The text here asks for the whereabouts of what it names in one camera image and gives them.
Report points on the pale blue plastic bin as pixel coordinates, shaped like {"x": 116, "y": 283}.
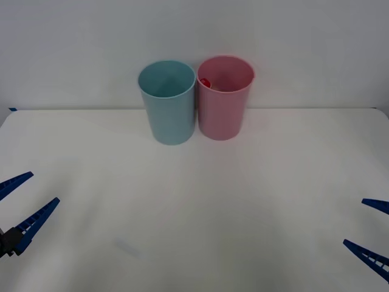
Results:
{"x": 170, "y": 118}

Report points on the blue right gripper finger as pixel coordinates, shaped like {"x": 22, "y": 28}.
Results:
{"x": 378, "y": 204}
{"x": 372, "y": 255}

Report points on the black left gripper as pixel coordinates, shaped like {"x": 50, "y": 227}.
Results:
{"x": 3, "y": 246}

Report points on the pink plastic bin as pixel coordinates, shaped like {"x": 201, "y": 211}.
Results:
{"x": 222, "y": 115}

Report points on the plastic bottle with yellow label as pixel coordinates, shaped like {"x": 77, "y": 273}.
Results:
{"x": 205, "y": 82}

